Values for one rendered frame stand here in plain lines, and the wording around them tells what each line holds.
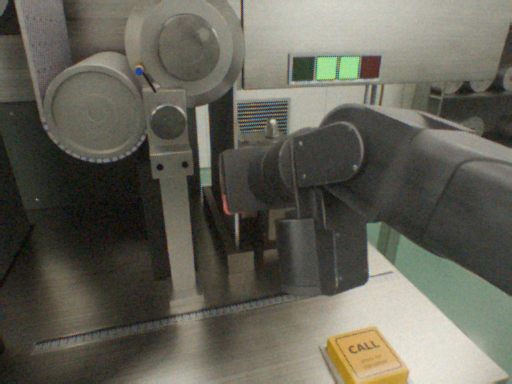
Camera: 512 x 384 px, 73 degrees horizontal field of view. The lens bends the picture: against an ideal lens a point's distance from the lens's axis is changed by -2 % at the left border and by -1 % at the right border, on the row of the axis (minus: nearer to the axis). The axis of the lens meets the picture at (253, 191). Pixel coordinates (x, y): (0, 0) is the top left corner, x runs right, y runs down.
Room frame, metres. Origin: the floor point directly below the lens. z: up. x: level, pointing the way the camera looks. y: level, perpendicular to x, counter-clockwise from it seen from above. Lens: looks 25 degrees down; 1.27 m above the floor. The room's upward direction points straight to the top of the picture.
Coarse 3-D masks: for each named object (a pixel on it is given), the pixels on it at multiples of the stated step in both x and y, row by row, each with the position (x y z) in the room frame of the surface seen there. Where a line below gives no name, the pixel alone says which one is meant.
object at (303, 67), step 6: (294, 60) 0.86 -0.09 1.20; (300, 60) 0.86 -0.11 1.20; (306, 60) 0.86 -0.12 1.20; (312, 60) 0.87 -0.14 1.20; (294, 66) 0.86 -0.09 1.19; (300, 66) 0.86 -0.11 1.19; (306, 66) 0.86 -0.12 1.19; (312, 66) 0.87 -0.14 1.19; (294, 72) 0.86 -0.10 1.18; (300, 72) 0.86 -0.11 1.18; (306, 72) 0.86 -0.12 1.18; (312, 72) 0.87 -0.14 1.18; (294, 78) 0.86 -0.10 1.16; (300, 78) 0.86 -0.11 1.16; (306, 78) 0.87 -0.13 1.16
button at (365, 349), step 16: (336, 336) 0.32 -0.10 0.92; (352, 336) 0.32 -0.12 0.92; (368, 336) 0.32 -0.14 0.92; (336, 352) 0.29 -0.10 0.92; (352, 352) 0.29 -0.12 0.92; (368, 352) 0.29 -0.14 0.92; (384, 352) 0.29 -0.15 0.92; (352, 368) 0.27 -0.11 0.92; (368, 368) 0.27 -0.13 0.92; (384, 368) 0.27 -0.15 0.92; (400, 368) 0.27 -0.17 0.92
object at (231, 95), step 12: (228, 96) 0.52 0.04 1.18; (216, 108) 0.62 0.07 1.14; (228, 108) 0.52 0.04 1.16; (216, 120) 0.62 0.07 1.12; (228, 120) 0.52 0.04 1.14; (216, 132) 0.63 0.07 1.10; (228, 132) 0.53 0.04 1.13; (216, 144) 0.64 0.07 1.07; (228, 144) 0.53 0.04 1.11; (216, 156) 0.64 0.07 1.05
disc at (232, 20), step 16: (144, 0) 0.45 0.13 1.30; (160, 0) 0.46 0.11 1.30; (208, 0) 0.47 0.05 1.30; (224, 0) 0.48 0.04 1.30; (144, 16) 0.45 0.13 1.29; (224, 16) 0.48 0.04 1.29; (128, 32) 0.45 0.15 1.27; (240, 32) 0.49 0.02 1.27; (128, 48) 0.45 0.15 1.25; (240, 48) 0.49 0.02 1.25; (240, 64) 0.49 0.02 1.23; (144, 80) 0.45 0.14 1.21; (224, 80) 0.48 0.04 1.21; (192, 96) 0.47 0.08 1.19; (208, 96) 0.47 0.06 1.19
